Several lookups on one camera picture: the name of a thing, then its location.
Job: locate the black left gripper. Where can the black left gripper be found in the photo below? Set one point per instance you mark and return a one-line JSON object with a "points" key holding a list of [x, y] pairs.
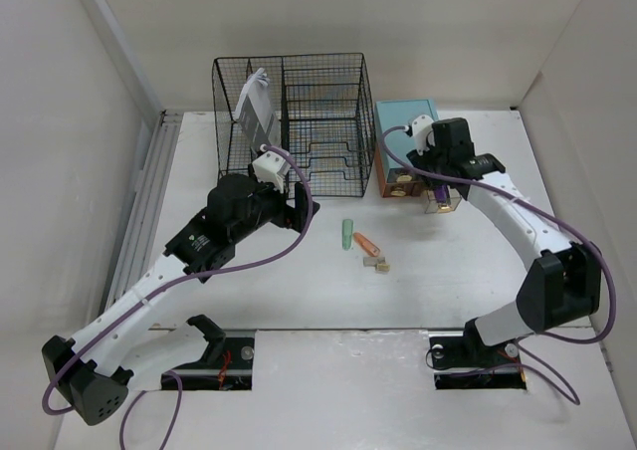
{"points": [[295, 217]]}

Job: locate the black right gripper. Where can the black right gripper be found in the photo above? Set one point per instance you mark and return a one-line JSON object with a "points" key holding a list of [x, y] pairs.
{"points": [[419, 161]]}

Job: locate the clear drawer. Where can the clear drawer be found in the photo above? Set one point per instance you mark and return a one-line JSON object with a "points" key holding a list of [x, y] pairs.
{"points": [[430, 205]]}

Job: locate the green highlighter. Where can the green highlighter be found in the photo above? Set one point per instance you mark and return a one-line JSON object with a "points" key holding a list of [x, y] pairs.
{"points": [[346, 233]]}

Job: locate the grey packaged notebook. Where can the grey packaged notebook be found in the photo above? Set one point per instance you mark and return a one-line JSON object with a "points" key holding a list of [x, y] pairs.
{"points": [[256, 114]]}

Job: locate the purple black highlighter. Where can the purple black highlighter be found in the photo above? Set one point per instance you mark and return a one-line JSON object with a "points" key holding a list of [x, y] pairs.
{"points": [[442, 197]]}

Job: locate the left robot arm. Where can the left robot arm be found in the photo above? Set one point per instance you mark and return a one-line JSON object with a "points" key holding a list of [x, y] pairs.
{"points": [[93, 371]]}

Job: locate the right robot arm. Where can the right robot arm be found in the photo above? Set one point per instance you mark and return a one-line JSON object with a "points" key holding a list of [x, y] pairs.
{"points": [[563, 280]]}

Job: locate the teal drawer box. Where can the teal drawer box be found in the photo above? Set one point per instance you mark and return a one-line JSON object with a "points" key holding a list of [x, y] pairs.
{"points": [[388, 114]]}

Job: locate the orange highlighter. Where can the orange highlighter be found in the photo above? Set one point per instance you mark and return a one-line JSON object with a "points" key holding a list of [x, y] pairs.
{"points": [[366, 245]]}

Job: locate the small grey eraser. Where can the small grey eraser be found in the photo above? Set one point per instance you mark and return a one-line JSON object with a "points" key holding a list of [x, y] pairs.
{"points": [[369, 261]]}

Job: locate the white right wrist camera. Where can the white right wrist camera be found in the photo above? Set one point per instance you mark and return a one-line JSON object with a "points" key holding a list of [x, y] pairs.
{"points": [[421, 130]]}

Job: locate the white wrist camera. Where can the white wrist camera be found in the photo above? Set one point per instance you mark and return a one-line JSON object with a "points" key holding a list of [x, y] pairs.
{"points": [[421, 130], [272, 167]]}

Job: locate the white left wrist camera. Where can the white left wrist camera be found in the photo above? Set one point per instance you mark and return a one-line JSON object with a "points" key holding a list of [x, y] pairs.
{"points": [[272, 167]]}

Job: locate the black wire mesh organizer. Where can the black wire mesh organizer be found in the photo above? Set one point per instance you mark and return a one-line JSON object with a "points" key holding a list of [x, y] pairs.
{"points": [[325, 107]]}

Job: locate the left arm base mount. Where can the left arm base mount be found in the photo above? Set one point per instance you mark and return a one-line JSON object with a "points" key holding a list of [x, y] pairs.
{"points": [[226, 362]]}

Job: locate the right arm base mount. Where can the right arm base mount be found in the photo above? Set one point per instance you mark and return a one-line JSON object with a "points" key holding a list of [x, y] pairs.
{"points": [[460, 364]]}

